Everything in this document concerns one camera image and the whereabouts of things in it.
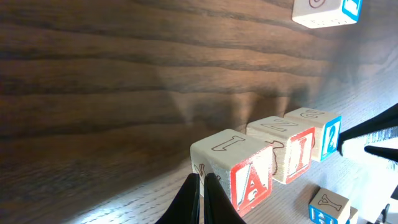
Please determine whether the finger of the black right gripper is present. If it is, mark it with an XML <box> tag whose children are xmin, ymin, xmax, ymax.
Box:
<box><xmin>364</xmin><ymin>146</ymin><xmax>398</xmax><ymax>162</ymax></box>
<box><xmin>338</xmin><ymin>104</ymin><xmax>397</xmax><ymax>156</ymax></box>

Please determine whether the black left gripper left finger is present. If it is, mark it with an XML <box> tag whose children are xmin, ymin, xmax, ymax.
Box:
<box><xmin>155</xmin><ymin>173</ymin><xmax>200</xmax><ymax>224</ymax></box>

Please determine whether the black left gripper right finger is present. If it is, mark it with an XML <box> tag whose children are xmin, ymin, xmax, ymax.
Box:
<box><xmin>204</xmin><ymin>173</ymin><xmax>246</xmax><ymax>224</ymax></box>

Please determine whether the red letter A block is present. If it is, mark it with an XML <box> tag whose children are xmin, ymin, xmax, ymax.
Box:
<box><xmin>190</xmin><ymin>129</ymin><xmax>273</xmax><ymax>216</ymax></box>

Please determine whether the blue number 2 block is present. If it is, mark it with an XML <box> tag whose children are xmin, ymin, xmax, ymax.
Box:
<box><xmin>284</xmin><ymin>108</ymin><xmax>342</xmax><ymax>162</ymax></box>

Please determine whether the red letter I block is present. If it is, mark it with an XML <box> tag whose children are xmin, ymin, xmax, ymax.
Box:
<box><xmin>246</xmin><ymin>116</ymin><xmax>315</xmax><ymax>184</ymax></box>

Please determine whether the white block number 4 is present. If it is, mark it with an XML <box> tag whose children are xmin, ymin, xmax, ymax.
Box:
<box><xmin>346</xmin><ymin>207</ymin><xmax>359</xmax><ymax>224</ymax></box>

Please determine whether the white block number 8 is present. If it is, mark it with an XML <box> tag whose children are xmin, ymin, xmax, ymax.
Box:
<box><xmin>308</xmin><ymin>188</ymin><xmax>351</xmax><ymax>224</ymax></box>

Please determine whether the blue picture block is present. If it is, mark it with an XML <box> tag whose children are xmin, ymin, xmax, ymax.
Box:
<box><xmin>292</xmin><ymin>0</ymin><xmax>363</xmax><ymax>29</ymax></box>

